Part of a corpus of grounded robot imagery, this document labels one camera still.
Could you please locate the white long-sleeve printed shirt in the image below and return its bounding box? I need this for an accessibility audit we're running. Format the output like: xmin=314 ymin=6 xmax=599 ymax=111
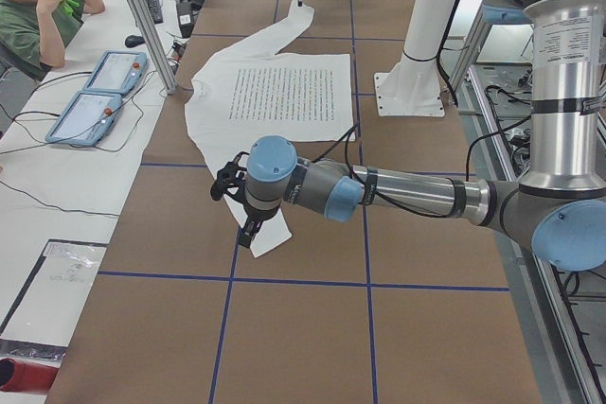
xmin=184 ymin=0 xmax=352 ymax=259

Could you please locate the black power adapter box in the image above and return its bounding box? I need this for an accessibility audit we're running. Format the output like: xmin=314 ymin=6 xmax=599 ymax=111
xmin=176 ymin=0 xmax=195 ymax=38

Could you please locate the black keyboard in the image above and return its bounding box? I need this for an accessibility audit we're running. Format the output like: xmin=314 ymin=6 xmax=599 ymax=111
xmin=144 ymin=0 xmax=164 ymax=24

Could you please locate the black computer mouse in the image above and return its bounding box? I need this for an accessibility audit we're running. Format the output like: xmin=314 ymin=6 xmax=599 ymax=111
xmin=124 ymin=35 xmax=145 ymax=48

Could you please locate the lower blue teach pendant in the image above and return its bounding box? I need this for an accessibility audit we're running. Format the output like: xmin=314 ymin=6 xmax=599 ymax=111
xmin=45 ymin=91 xmax=122 ymax=147

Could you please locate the blue teach pendant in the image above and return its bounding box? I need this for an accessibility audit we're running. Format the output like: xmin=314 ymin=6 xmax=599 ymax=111
xmin=83 ymin=50 xmax=148 ymax=96
xmin=45 ymin=91 xmax=122 ymax=147

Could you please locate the upper blue teach pendant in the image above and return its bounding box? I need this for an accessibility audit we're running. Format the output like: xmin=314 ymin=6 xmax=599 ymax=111
xmin=83 ymin=50 xmax=148 ymax=96

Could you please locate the clear plastic document sleeve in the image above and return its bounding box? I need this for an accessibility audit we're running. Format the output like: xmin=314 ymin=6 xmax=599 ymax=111
xmin=1 ymin=239 xmax=107 ymax=363

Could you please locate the person in green shirt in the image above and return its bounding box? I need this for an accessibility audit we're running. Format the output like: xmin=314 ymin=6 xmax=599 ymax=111
xmin=1 ymin=0 xmax=105 ymax=80

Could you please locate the red cylinder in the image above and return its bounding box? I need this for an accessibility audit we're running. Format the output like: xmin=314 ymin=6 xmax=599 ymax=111
xmin=1 ymin=358 xmax=59 ymax=395

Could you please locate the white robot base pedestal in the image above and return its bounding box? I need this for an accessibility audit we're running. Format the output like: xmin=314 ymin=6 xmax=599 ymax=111
xmin=375 ymin=0 xmax=456 ymax=117

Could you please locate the aluminium frame post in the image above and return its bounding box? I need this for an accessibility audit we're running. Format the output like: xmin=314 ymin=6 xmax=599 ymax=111
xmin=127 ymin=0 xmax=177 ymax=95

